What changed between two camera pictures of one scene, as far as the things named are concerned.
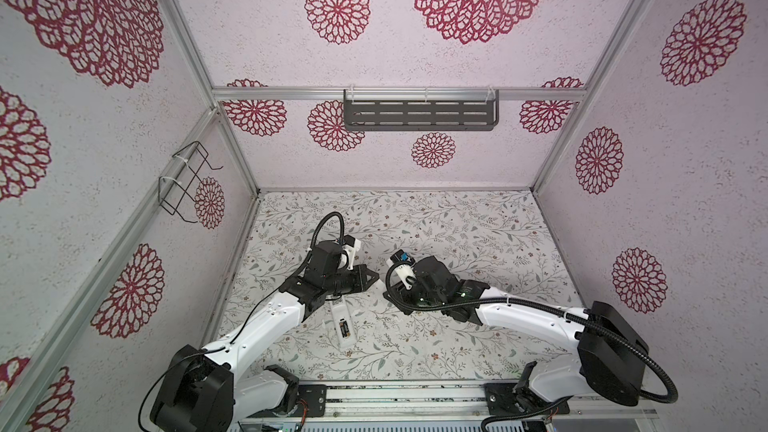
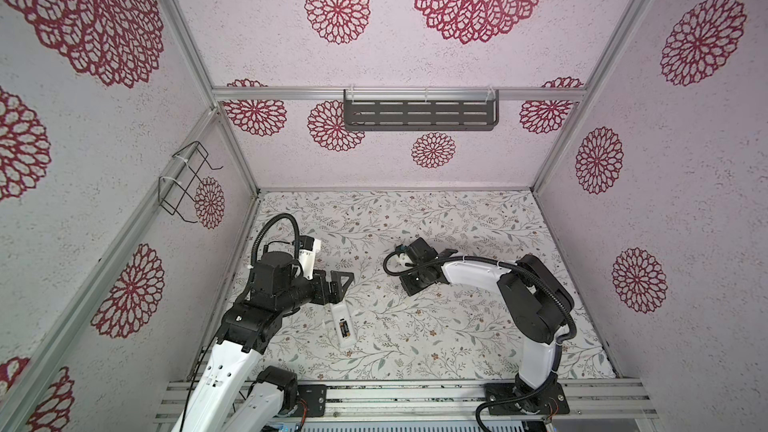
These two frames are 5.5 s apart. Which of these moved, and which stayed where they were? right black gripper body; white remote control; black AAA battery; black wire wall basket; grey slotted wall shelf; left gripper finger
Moved: left gripper finger; right black gripper body
Stayed: black AAA battery; black wire wall basket; grey slotted wall shelf; white remote control
